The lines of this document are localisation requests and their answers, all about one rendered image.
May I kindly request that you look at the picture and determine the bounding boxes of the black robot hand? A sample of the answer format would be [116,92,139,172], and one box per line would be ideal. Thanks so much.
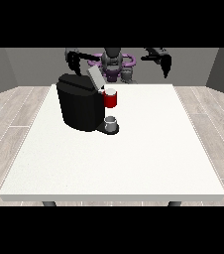
[66,50,102,77]
[140,48,173,79]

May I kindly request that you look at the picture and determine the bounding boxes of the pale grey machine lid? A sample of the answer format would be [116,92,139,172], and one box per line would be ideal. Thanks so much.
[86,64,106,91]

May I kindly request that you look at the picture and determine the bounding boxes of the black coffee machine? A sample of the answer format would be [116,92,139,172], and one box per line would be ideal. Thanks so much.
[56,72,120,135]

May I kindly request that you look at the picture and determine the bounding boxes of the red pod holder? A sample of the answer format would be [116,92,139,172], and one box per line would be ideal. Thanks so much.
[102,89,118,109]

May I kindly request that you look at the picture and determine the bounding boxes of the grey robot trunk purple rings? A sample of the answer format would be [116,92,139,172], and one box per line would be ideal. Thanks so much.
[87,48,138,84]

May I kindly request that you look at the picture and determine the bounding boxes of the small grey cup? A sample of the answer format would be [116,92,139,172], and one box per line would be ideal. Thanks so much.
[104,115,119,132]

